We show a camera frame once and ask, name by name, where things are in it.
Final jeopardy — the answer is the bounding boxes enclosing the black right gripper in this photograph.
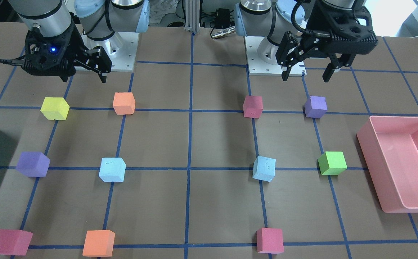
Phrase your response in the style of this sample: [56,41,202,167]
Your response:
[22,21,112,83]

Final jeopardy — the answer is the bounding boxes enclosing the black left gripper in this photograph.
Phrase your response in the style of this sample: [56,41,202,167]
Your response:
[276,0,378,83]

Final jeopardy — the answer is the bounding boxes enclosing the light blue block arm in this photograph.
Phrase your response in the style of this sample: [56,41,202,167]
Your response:
[252,156,276,182]
[99,158,126,182]

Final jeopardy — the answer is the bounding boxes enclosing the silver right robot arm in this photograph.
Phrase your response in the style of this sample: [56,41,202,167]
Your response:
[0,0,150,83]

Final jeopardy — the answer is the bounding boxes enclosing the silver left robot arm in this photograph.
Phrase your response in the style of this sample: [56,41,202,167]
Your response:
[234,0,378,82]

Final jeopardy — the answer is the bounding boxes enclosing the purple foam block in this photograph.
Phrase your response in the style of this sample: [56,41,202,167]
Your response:
[15,151,50,177]
[304,96,328,118]

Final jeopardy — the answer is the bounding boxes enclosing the orange foam block far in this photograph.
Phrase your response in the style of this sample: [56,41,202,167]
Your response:
[112,92,135,115]

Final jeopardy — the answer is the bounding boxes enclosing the orange foam block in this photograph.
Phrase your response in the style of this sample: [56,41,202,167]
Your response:
[112,92,135,115]
[82,230,116,258]

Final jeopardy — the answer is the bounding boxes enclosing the yellow foam block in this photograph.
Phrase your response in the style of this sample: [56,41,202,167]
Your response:
[40,97,69,120]

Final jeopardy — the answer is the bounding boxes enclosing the pink foam block far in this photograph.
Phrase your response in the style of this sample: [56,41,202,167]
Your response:
[243,95,264,118]

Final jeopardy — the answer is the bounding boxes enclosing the pink foam block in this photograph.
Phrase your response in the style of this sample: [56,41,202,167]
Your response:
[0,229,33,256]
[243,95,264,118]
[256,227,284,254]

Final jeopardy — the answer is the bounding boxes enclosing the green foam block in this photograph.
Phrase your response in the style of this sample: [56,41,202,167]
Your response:
[318,151,348,175]

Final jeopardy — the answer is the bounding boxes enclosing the pink plastic bin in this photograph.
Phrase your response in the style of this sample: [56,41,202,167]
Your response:
[357,116,418,213]

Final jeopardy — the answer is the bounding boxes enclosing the orange foam block near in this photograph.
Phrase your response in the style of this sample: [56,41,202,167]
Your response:
[82,230,116,258]

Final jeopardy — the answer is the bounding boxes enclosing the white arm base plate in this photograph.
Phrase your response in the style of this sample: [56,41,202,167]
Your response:
[244,35,306,76]
[82,32,140,72]

